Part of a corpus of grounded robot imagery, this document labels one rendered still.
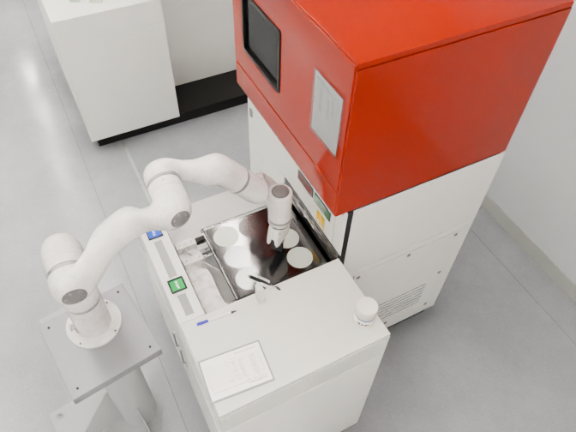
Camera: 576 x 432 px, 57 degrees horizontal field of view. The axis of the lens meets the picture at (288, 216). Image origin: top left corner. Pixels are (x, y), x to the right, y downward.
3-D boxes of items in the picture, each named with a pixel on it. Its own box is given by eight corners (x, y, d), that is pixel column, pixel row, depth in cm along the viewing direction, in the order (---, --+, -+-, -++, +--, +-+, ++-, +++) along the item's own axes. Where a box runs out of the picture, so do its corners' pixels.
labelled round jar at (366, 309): (366, 307, 185) (370, 293, 178) (377, 324, 181) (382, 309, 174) (349, 315, 183) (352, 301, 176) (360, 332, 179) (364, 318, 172)
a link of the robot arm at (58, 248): (67, 320, 170) (44, 282, 151) (54, 274, 179) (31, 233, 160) (105, 306, 173) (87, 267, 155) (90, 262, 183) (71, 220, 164)
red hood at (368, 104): (385, 39, 245) (412, -101, 199) (506, 150, 200) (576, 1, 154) (235, 82, 222) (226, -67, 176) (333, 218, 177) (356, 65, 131)
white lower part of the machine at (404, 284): (353, 210, 340) (372, 109, 277) (431, 313, 294) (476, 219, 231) (252, 249, 318) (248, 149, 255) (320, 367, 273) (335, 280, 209)
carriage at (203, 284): (194, 243, 215) (193, 239, 212) (230, 316, 194) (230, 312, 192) (175, 251, 212) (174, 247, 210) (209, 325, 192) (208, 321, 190)
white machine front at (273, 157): (254, 147, 255) (252, 78, 225) (341, 277, 210) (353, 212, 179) (248, 149, 254) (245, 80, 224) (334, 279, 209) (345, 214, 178)
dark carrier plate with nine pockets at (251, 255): (282, 203, 224) (282, 202, 223) (322, 264, 205) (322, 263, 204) (205, 231, 213) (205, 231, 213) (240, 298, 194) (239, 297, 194)
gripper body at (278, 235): (277, 206, 198) (277, 225, 207) (263, 225, 192) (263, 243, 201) (295, 213, 196) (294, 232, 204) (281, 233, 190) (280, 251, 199)
